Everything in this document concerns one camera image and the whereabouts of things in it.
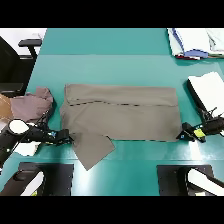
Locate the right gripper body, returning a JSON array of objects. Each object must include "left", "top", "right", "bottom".
[{"left": 176, "top": 122, "right": 208, "bottom": 144}]

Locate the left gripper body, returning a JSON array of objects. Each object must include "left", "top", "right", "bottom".
[{"left": 53, "top": 128, "right": 74, "bottom": 147}]

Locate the grey-brown shirt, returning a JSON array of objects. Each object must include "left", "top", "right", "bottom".
[{"left": 59, "top": 83, "right": 183, "bottom": 172}]

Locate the mauve garment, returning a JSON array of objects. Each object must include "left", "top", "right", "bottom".
[{"left": 9, "top": 86, "right": 55, "bottom": 123}]

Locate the orange-brown garment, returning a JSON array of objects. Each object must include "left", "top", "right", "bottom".
[{"left": 0, "top": 93, "right": 15, "bottom": 121}]

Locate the red garment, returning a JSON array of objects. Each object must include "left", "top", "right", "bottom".
[{"left": 175, "top": 54, "right": 202, "bottom": 61}]

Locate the blue garment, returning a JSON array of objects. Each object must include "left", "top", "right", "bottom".
[{"left": 171, "top": 29, "right": 210, "bottom": 60}]

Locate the black office chair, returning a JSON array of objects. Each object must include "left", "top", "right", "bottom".
[{"left": 0, "top": 35, "right": 44, "bottom": 99}]

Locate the white garment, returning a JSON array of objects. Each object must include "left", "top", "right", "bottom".
[{"left": 167, "top": 27, "right": 224, "bottom": 57}]

